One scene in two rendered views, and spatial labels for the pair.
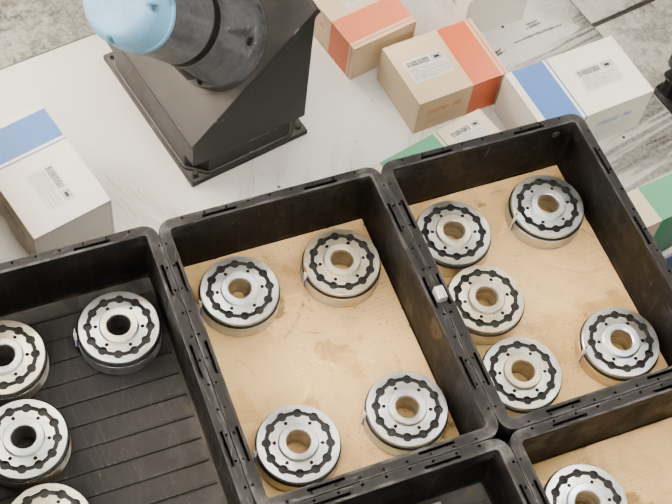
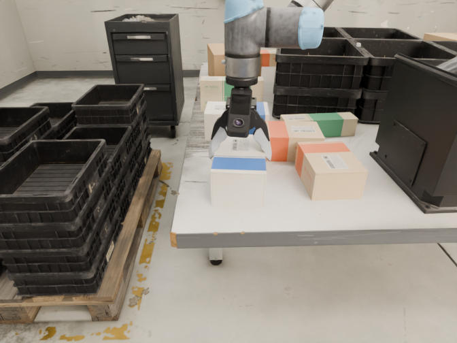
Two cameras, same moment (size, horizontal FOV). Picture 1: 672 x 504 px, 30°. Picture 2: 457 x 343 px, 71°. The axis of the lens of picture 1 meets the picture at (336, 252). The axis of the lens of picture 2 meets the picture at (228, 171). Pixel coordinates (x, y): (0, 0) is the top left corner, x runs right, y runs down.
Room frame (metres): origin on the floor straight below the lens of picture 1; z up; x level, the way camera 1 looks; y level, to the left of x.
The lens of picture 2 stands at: (2.08, 0.27, 1.14)
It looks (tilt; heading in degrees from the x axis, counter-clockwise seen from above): 31 degrees down; 218
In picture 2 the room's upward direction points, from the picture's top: straight up
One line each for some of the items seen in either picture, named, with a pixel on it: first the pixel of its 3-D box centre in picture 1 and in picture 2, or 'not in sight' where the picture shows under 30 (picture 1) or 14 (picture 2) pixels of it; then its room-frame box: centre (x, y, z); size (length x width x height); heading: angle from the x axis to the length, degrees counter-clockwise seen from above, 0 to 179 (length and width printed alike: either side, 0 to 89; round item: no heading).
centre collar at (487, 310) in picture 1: (486, 297); not in sight; (0.83, -0.20, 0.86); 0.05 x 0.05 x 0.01
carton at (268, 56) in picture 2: not in sight; (270, 58); (0.32, -0.78, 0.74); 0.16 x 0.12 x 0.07; 131
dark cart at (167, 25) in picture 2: not in sight; (151, 76); (0.32, -1.92, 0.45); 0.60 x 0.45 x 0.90; 40
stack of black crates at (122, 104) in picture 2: not in sight; (117, 131); (1.08, -1.35, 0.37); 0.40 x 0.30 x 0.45; 40
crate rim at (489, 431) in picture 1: (322, 328); (400, 51); (0.72, 0.00, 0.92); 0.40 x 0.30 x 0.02; 29
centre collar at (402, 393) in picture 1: (407, 407); not in sight; (0.66, -0.12, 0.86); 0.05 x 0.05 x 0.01
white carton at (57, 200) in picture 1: (40, 186); not in sight; (0.96, 0.43, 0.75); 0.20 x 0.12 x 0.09; 44
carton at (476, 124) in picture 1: (426, 167); (317, 125); (1.12, -0.11, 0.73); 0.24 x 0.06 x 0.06; 134
